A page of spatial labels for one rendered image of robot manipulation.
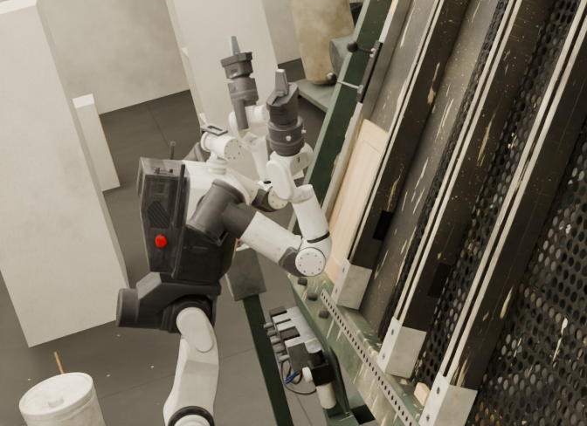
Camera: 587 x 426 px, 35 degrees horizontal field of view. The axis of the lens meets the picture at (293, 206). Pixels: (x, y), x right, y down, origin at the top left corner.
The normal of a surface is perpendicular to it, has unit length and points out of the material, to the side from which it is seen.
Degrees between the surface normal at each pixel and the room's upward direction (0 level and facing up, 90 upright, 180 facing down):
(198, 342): 90
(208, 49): 90
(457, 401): 90
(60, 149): 90
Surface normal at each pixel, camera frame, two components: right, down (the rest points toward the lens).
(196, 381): 0.22, 0.28
